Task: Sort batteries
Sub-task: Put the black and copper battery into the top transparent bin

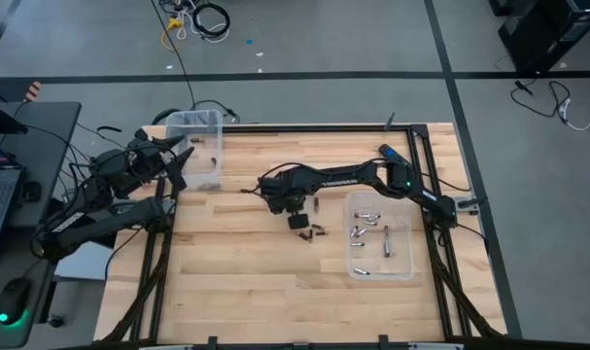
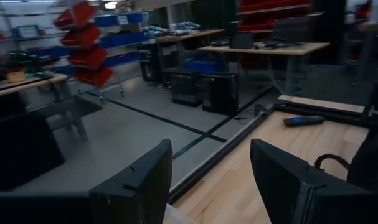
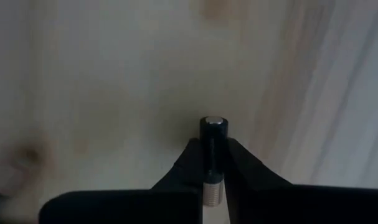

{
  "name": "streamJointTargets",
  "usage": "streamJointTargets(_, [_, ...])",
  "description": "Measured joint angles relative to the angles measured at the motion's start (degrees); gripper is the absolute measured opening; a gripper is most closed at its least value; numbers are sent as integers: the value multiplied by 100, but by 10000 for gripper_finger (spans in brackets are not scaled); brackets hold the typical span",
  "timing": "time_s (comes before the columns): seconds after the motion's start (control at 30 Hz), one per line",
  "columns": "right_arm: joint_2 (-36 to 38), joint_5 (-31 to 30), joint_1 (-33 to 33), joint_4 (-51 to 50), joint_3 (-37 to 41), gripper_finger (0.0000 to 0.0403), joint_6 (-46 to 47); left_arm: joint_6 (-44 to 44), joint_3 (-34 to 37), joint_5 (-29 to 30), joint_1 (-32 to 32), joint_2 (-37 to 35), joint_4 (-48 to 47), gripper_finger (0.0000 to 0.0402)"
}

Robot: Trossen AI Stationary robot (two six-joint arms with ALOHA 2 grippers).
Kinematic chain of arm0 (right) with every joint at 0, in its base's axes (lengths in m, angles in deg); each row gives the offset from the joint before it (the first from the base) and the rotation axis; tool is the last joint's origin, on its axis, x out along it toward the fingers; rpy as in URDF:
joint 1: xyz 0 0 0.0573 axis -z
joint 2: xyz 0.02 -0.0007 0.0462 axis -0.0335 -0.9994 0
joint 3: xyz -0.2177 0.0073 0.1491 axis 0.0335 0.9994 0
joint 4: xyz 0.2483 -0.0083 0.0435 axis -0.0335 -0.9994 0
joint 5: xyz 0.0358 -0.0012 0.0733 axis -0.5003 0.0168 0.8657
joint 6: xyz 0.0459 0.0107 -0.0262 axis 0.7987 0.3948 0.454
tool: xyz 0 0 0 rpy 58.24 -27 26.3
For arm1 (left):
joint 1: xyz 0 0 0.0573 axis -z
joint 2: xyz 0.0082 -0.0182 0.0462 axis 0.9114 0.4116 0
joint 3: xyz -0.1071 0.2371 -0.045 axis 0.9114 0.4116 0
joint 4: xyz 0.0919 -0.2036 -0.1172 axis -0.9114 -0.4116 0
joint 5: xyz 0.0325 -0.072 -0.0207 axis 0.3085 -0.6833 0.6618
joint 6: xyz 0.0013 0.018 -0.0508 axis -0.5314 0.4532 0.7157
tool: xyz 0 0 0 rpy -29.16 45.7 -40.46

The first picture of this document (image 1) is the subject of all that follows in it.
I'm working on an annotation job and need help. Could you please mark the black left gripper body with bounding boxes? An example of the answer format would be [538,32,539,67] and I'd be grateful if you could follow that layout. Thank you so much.
[127,127,190,193]

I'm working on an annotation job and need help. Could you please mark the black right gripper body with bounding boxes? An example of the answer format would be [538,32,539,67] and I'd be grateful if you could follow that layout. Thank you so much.
[258,171,310,231]

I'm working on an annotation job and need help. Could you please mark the clear plastic storage bin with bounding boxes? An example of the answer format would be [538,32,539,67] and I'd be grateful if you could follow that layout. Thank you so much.
[165,109,225,192]
[343,191,416,282]

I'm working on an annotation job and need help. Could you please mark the black side desk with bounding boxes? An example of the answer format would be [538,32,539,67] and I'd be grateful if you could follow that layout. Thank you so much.
[0,100,82,350]

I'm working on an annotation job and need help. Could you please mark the small black desk device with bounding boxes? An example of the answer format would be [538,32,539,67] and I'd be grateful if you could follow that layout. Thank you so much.
[21,180,42,203]

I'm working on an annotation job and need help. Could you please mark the white flat panel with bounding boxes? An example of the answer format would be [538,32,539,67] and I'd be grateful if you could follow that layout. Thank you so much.
[54,240,116,282]

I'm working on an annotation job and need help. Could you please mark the orange black striped object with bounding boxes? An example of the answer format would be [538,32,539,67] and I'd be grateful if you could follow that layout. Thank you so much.
[24,81,43,103]

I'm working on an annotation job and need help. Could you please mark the black flat screen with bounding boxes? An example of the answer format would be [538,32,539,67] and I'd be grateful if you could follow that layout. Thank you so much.
[0,99,29,136]

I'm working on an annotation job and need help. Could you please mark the black mouse with blue light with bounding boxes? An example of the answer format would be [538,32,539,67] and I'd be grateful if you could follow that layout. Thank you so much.
[0,277,32,328]

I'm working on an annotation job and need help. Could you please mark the black computer tower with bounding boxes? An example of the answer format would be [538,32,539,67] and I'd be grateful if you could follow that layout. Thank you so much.
[497,0,590,75]

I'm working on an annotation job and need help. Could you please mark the black looped gripper cable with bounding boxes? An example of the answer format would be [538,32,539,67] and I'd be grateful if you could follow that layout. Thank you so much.
[259,161,308,182]

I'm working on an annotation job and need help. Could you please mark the black cable bundle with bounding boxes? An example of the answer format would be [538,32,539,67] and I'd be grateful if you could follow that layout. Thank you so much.
[12,101,140,195]

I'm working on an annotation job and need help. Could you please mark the long black floor cable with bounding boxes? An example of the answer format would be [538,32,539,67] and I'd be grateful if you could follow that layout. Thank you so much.
[150,0,241,125]

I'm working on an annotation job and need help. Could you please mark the white tangled cable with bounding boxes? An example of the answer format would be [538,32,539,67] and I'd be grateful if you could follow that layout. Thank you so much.
[175,0,227,45]

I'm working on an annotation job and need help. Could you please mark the yellow floor cable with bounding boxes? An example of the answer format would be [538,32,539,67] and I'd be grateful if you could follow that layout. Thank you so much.
[159,17,184,53]

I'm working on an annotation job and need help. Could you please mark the black coiled cable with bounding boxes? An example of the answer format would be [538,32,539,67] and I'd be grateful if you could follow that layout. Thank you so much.
[191,3,231,39]

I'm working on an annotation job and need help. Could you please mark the silver metal bracket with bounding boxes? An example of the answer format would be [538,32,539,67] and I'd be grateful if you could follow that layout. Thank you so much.
[457,195,488,216]

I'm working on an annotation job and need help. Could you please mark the white floor cable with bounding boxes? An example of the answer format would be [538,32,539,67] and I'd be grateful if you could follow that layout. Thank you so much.
[558,96,590,132]

